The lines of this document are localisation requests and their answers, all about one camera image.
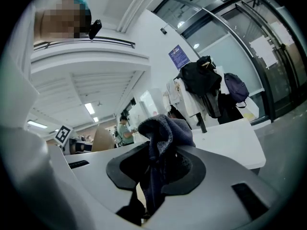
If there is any black head camera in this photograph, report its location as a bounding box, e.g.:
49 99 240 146
87 19 103 41

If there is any white bag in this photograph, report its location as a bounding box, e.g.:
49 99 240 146
239 96 260 122

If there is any tan chair back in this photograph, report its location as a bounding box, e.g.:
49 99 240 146
91 124 115 152

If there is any black balcony railing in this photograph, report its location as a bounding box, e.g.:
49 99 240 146
33 35 136 51

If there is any white paper sheet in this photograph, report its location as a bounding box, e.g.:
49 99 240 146
248 35 279 68
270 20 296 46

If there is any black coat rack pole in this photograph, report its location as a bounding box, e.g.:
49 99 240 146
195 113 208 134

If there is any black jacket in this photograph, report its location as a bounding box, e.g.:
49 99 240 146
177 56 223 98

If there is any black framed glass door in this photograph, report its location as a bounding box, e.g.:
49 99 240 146
153 0 307 124

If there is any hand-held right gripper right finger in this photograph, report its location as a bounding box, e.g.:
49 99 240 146
143 146 286 230

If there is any white hanging garment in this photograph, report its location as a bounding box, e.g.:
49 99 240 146
163 77 203 120

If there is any person's head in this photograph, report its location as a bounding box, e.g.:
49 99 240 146
33 0 92 43

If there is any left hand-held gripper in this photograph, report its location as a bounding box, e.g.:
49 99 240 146
53 125 93 154

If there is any white table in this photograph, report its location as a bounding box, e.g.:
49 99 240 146
191 117 267 170

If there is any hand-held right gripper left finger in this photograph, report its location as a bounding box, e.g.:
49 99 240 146
64 140 151 215

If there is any dark grey cloth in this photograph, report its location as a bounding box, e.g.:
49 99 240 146
116 114 196 226

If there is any blue wall poster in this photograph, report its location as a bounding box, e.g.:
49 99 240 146
168 44 188 70

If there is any purple backpack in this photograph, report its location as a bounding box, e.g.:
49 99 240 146
224 72 250 109

